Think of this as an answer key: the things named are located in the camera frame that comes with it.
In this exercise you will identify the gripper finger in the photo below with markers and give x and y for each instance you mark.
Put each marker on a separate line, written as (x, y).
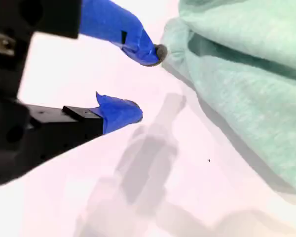
(113, 116)
(118, 27)

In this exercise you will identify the pale green T-shirt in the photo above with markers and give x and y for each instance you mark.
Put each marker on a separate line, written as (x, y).
(236, 86)

